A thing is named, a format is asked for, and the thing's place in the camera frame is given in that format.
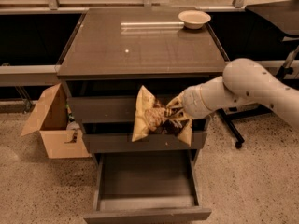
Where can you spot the grey drawer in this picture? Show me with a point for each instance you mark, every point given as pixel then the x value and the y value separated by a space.
pixel 114 100
pixel 117 137
pixel 146 188

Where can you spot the bottle in cardboard box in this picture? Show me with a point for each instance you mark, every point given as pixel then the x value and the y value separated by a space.
pixel 72 125

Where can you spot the grey middle drawer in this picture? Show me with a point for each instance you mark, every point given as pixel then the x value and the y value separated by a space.
pixel 117 137

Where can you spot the white bowl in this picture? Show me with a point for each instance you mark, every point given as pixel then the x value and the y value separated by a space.
pixel 194 19

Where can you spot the open cardboard box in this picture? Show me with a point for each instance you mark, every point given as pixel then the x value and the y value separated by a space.
pixel 50 119

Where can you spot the grey bottom drawer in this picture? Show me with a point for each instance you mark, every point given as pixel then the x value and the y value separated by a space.
pixel 146 188

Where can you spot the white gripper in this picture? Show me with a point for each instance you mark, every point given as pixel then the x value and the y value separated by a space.
pixel 192 102

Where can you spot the grey drawer cabinet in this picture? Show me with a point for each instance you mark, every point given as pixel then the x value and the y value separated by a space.
pixel 139 43

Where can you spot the grey top drawer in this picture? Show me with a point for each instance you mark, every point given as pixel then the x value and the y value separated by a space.
pixel 114 100

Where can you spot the black rolling stand table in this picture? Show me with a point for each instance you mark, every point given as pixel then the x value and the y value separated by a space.
pixel 261 32

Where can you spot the brown chip bag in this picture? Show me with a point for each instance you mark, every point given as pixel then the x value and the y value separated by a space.
pixel 152 116

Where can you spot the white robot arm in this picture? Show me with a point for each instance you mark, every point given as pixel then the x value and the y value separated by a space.
pixel 242 82

